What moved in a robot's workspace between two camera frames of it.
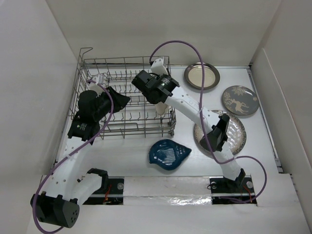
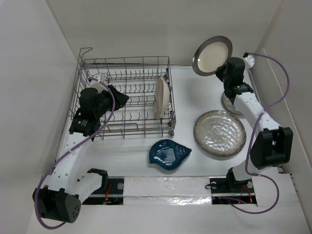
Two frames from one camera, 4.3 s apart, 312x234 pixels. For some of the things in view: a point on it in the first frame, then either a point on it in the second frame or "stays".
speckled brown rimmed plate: (236, 133) stays
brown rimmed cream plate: (193, 75) to (211, 53)
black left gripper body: (105, 106) stays
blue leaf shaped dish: (166, 154) stays
